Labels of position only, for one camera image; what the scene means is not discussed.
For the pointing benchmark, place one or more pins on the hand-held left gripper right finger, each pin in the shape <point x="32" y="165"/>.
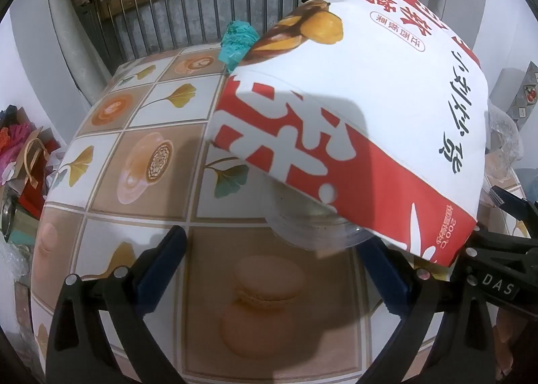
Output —
<point x="386" y="279"/>

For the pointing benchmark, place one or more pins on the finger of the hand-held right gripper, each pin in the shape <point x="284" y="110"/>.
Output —
<point x="500" y="246"/>
<point x="523" y="216"/>

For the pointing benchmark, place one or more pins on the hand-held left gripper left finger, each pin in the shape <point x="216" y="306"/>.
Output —
<point x="164" y="266"/>

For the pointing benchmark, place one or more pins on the clear plastic container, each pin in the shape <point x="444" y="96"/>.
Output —
<point x="302" y="222"/>

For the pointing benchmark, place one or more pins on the red and white paper bag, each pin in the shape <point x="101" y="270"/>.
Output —
<point x="378" y="115"/>

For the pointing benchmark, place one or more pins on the clear plastic packaging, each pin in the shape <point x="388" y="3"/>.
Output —
<point x="504" y="140"/>

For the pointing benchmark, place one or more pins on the tile pattern tablecloth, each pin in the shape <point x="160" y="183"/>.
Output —
<point x="138" y="174"/>

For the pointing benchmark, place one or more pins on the red gift bag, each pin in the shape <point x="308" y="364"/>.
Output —
<point x="35" y="182"/>

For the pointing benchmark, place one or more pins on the pink cloth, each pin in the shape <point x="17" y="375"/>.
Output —
<point x="12" y="144"/>

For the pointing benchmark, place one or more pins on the teal crumpled cloth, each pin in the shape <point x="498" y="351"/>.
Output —
<point x="236" y="45"/>

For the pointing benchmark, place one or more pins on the metal balcony railing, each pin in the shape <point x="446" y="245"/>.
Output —
<point x="197" y="1"/>

